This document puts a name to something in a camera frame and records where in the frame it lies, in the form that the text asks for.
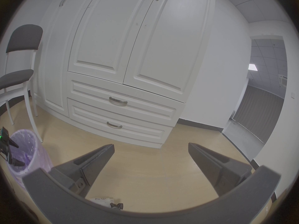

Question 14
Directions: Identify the grey and white chair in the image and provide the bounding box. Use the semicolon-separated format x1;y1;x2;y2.
0;24;44;143

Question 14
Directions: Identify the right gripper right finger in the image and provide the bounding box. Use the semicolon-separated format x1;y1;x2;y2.
188;142;252;197

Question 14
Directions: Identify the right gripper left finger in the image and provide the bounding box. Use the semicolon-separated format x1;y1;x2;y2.
50;144;115;194

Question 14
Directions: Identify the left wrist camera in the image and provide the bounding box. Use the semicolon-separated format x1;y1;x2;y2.
0;127;10;141

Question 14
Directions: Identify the white wardrobe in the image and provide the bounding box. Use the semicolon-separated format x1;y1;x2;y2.
31;0;216;149

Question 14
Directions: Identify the white printed wrapper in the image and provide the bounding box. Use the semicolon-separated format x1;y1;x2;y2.
90;197;115;208

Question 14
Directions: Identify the white trash bin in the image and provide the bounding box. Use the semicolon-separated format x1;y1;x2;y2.
8;130;39;179

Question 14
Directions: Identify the purple plastic bag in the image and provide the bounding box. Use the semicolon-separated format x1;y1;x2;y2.
7;129;55;188

